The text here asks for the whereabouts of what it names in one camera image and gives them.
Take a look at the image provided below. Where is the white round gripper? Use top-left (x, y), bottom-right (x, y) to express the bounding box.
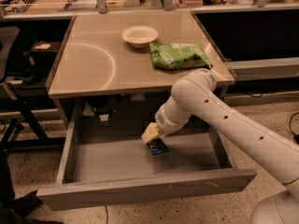
top-left (141, 105), bottom-right (187, 145)

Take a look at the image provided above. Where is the dark blue rxbar wrapper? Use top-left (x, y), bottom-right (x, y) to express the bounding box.
top-left (148, 139), bottom-right (169, 155)

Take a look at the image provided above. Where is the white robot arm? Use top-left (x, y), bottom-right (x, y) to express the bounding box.
top-left (142, 68), bottom-right (299, 224)

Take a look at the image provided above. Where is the grey open drawer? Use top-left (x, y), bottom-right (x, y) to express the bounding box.
top-left (37, 111), bottom-right (256, 210)

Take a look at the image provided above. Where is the grey cabinet with steel top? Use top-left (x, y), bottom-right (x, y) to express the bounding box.
top-left (47, 10), bottom-right (235, 123)

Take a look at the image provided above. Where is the green chip bag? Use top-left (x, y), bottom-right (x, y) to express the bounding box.
top-left (149, 43), bottom-right (213, 70)

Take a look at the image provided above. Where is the black box with label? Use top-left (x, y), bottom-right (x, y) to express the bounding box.
top-left (30, 40), bottom-right (61, 54)

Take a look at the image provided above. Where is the black shoe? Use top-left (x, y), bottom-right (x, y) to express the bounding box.
top-left (13, 190), bottom-right (43, 217)

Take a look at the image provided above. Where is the black floor cable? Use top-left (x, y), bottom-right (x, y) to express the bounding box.
top-left (288, 111), bottom-right (299, 145)

